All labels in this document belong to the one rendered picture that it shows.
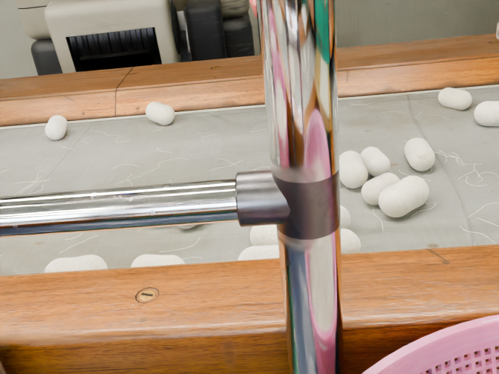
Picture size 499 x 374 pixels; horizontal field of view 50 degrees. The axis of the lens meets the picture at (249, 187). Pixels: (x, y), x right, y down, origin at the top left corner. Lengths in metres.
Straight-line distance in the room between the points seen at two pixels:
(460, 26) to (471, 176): 2.32
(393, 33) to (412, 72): 2.03
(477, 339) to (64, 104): 0.49
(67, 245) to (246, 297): 0.16
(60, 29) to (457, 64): 0.71
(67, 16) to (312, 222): 0.90
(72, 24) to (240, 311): 0.85
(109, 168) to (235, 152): 0.11
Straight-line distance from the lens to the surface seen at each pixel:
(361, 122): 0.51
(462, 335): 0.24
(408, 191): 0.35
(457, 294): 0.26
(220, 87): 0.58
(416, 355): 0.23
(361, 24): 2.57
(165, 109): 0.54
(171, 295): 0.27
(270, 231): 0.32
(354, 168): 0.38
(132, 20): 1.02
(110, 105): 0.60
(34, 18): 1.38
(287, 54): 0.16
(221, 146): 0.48
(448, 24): 2.70
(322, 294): 0.20
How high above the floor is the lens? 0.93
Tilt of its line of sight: 28 degrees down
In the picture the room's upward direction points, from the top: 7 degrees counter-clockwise
